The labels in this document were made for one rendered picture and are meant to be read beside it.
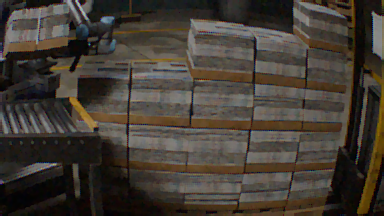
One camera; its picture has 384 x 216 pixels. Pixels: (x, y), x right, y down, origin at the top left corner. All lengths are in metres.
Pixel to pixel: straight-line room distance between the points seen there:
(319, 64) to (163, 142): 0.90
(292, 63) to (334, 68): 0.28
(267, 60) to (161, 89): 0.52
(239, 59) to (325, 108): 0.56
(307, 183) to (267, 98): 0.58
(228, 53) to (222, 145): 0.44
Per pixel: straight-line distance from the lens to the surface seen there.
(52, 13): 3.08
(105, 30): 3.29
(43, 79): 3.75
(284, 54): 3.54
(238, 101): 3.56
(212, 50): 3.48
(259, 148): 3.65
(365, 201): 3.82
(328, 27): 3.59
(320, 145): 3.73
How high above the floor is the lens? 1.67
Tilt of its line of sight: 16 degrees down
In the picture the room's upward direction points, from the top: 5 degrees clockwise
